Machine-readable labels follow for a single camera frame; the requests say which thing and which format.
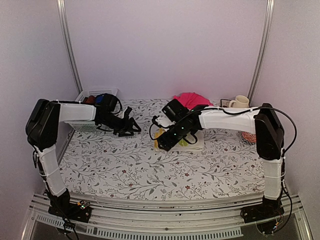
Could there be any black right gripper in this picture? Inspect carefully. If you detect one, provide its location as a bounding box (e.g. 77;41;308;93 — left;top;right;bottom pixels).
158;119;192;150

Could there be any pink towel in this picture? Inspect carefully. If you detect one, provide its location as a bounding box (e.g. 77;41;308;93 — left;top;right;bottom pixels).
173;92;213;110

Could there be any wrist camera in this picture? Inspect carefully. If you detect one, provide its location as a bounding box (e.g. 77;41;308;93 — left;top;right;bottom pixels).
123;106;133;120
152;115;173;129

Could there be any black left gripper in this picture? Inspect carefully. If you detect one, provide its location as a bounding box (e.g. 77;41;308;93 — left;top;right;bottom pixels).
100;113;143;137

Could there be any white plastic basket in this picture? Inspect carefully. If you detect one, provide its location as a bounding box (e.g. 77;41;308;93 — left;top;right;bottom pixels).
65;88;118;132

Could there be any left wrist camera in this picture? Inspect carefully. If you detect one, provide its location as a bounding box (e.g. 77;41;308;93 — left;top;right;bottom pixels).
123;106;133;120

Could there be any brown rolled towel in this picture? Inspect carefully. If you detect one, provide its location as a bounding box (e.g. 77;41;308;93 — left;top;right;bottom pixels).
83;95;96;105

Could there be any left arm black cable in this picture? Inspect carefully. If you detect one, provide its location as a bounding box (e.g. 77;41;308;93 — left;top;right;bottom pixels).
109;94;123;118

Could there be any aluminium frame post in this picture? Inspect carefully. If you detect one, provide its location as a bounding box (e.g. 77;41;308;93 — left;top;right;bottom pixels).
247;0;275;101
56;0;83;93

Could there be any cream ceramic mug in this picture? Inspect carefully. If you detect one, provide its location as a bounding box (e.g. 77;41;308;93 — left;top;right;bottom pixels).
228;95;250;109

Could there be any right robot arm white sleeve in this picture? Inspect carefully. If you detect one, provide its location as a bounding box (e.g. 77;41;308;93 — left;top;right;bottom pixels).
161;98;298;223

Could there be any blue rolled towel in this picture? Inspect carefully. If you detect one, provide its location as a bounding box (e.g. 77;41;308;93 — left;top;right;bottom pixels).
95;94;105;104

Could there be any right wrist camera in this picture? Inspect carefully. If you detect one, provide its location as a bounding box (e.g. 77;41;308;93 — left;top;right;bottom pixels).
152;115;173;129

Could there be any patterned square coaster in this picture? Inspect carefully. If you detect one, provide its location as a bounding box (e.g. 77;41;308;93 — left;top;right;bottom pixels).
220;99;237;108

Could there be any right aluminium frame post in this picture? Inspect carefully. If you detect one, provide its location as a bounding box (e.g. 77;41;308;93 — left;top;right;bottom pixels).
247;0;275;101

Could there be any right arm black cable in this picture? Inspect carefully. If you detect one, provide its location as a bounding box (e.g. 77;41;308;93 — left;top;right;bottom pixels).
219;106;298;153

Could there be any floral tablecloth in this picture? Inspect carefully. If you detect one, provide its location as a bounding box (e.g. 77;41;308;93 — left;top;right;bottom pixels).
59;99;281;201

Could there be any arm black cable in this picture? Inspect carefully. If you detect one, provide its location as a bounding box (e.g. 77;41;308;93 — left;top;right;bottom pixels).
109;94;123;118
219;106;298;153

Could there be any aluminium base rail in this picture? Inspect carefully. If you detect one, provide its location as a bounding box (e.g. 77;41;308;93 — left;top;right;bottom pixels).
21;192;313;238

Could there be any left aluminium frame post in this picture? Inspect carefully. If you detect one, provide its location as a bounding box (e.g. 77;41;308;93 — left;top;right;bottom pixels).
56;0;83;93

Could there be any green and cream patterned towel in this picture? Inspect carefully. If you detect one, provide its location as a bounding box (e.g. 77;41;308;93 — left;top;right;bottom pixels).
153;128;205;152

